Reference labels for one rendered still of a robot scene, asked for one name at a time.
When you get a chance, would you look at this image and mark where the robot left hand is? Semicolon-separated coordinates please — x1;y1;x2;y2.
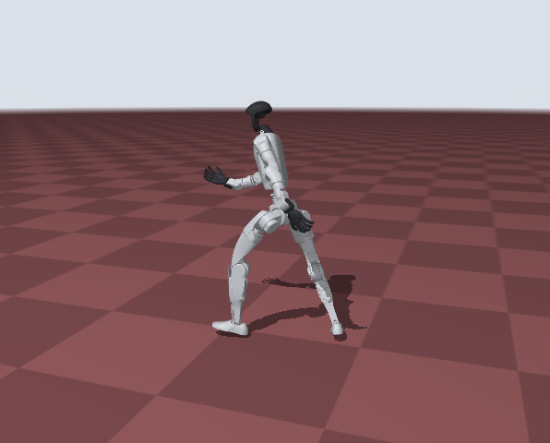
283;198;315;233

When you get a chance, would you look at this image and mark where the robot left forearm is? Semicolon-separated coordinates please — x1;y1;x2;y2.
266;165;289;210

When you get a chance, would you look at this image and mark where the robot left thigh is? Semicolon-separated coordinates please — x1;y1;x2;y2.
231;210;282;276

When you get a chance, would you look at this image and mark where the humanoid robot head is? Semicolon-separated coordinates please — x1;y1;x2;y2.
245;101;275;134

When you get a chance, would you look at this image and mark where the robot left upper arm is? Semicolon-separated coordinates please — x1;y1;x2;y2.
253;135;280;181

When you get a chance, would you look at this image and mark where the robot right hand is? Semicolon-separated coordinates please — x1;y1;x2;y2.
204;166;232;189

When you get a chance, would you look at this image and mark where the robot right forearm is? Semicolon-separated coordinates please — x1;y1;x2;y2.
226;175;258;190

